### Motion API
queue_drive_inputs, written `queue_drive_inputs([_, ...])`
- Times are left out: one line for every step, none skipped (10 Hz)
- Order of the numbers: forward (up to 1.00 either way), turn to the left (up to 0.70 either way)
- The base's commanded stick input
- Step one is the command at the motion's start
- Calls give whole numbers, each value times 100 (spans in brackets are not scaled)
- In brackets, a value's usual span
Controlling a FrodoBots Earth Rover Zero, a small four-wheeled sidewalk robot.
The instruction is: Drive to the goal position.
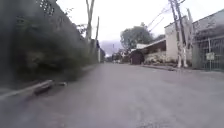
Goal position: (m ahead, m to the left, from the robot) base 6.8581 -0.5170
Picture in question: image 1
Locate grey concrete kerb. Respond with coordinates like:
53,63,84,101
0,79,55,102
141,63,224,76

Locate leaning utility pole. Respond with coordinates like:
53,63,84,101
168,0,183,69
173,0,189,69

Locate overhead wires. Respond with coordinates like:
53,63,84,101
146,0,186,33

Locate large dark green tree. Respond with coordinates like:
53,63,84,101
119,22,155,52

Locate white building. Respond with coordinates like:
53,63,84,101
164,8,224,68

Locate dark building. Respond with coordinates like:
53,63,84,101
94,39,106,64

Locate thin tall pole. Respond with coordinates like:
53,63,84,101
93,15,101,52

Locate dark gate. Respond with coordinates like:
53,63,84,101
129,49,146,66

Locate tall pale trunk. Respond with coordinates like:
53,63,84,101
84,0,96,45

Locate grey asphalt road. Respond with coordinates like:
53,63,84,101
0,62,224,128

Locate metal mesh gate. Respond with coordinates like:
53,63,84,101
191,34,224,72

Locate low building with sloped roof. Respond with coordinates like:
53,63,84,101
134,37,168,65

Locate overgrown grey wall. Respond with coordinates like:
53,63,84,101
0,0,101,83

